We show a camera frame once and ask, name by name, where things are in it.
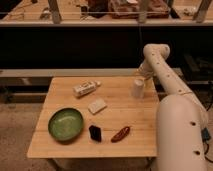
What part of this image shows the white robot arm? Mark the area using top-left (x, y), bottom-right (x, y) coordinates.
top-left (138, 44), bottom-right (208, 171)

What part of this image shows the black eraser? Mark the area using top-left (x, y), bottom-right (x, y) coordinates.
top-left (89, 125), bottom-right (102, 142)

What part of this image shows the white tube bottle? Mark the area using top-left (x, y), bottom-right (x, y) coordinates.
top-left (73, 81), bottom-right (101, 98)

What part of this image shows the white sponge block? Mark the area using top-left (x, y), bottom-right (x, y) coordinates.
top-left (88, 99), bottom-right (107, 114)

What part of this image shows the wooden table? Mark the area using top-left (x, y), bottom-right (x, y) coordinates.
top-left (27, 76), bottom-right (159, 158)

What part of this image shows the red chili pepper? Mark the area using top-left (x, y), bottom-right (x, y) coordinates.
top-left (111, 126), bottom-right (130, 143)

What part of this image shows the green bowl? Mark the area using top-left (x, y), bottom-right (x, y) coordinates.
top-left (48, 108), bottom-right (84, 142)

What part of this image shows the brown tray on shelf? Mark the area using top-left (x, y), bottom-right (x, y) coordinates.
top-left (108, 0), bottom-right (170, 18)

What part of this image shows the wooden shelf bench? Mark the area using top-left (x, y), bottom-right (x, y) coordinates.
top-left (0, 0), bottom-right (213, 26)

